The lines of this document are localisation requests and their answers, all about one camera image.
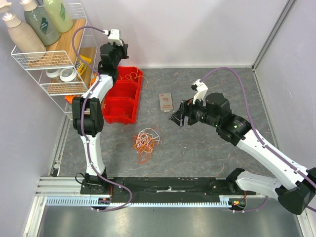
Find yellow orange wire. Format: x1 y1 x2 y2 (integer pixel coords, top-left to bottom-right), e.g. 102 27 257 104
119 69 148 88

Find orange white wire bundle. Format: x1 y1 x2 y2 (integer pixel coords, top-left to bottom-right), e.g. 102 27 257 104
131 127 163 164

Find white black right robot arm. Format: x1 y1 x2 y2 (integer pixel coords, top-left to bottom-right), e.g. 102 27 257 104
169 93 316 215

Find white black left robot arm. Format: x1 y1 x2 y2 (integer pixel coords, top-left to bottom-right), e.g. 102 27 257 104
72 43 129 195

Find red plastic bin far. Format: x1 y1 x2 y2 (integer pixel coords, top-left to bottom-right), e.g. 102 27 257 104
117 66 143 85

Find red plastic bin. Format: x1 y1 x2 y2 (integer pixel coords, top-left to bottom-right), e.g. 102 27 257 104
106 80 141 101
102 97 138 124
117 66 143 85

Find red plastic bin middle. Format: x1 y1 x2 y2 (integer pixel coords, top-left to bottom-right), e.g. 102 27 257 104
106 80 141 101

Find orange green small boxes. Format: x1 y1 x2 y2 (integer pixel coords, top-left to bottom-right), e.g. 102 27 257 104
89 73 98 86

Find yellow candy bag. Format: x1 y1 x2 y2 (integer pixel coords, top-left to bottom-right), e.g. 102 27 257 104
75 55 92 76

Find white tape roll right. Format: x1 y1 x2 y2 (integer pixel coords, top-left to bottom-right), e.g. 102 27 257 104
59 68 77 82

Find white tape roll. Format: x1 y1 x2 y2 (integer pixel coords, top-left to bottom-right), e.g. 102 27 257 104
59 68 77 82
45 69 60 79

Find red plastic bin near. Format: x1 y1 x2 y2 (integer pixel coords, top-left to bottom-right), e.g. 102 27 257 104
102 97 138 124

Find white tape roll left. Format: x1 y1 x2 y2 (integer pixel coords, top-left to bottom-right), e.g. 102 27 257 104
45 69 60 79

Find orange snack box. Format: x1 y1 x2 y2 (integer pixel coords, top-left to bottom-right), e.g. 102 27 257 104
65 95 74 104

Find light green bottle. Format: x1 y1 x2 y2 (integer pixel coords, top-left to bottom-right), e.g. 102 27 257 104
43 0 73 33

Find grey green pump bottle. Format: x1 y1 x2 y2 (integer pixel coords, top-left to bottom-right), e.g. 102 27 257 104
20 0 60 46

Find beige pump bottle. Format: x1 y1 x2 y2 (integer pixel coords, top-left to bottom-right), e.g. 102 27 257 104
0 0 46 62

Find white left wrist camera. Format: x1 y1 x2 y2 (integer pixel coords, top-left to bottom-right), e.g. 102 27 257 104
103 29 123 46

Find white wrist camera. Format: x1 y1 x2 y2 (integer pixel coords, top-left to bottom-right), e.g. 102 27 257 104
103 29 123 46
191 79 208 104

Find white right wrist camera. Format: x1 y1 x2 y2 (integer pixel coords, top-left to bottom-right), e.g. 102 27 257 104
191 79 208 104

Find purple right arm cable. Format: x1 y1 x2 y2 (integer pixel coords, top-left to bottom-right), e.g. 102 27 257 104
200 66 316 213

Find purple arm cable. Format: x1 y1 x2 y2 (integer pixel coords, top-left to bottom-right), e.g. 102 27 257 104
72 25 133 212
200 66 316 213

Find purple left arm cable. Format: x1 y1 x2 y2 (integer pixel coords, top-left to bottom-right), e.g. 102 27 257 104
72 25 133 212

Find white wire shelf rack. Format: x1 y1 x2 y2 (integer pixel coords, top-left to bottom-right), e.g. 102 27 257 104
11 3 93 119

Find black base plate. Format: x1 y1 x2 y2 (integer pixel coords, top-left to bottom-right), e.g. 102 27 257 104
79 176 245 203

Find light blue cable duct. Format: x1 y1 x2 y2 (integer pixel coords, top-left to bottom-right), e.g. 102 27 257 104
46 197 233 208

